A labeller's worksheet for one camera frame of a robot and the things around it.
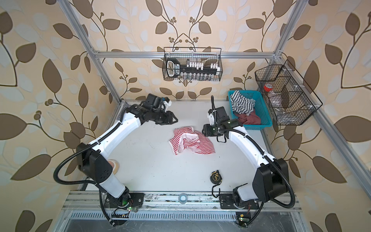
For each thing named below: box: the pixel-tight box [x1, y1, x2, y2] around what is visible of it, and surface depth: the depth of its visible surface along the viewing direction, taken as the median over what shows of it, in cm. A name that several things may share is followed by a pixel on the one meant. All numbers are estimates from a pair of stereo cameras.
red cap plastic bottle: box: [263, 83, 284, 108], surface depth 83 cm
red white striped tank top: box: [169, 126, 215, 156], surface depth 93 cm
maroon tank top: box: [233, 109, 261, 126], surface depth 107 cm
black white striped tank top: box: [229, 89, 256, 116], surface depth 113 cm
